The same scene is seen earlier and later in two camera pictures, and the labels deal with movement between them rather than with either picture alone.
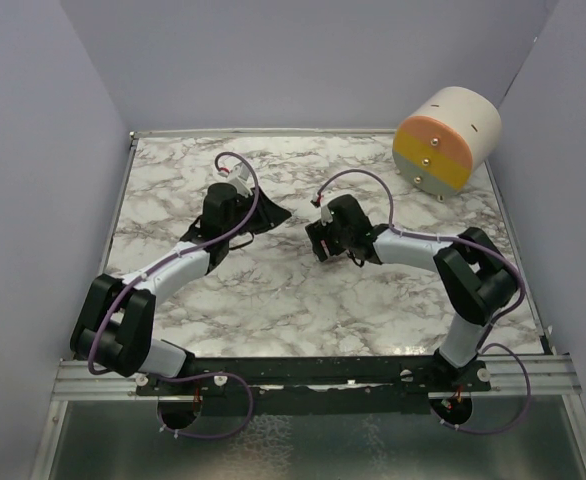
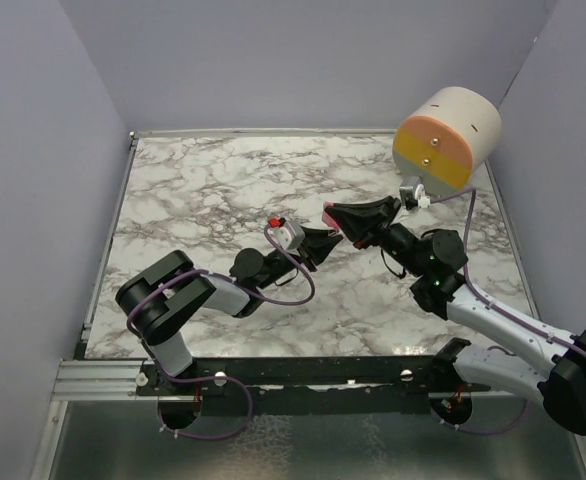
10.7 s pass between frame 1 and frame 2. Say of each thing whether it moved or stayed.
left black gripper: moved
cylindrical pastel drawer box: stayed
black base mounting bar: stayed
